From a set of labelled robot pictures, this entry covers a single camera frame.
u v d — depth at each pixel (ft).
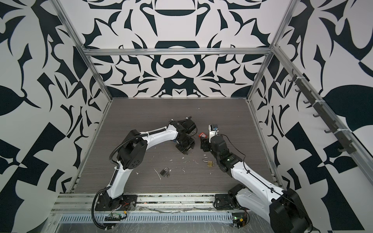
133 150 1.79
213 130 2.34
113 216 2.25
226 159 1.99
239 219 2.34
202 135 3.19
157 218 2.34
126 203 2.39
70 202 2.50
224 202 2.44
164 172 2.77
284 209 1.30
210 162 2.85
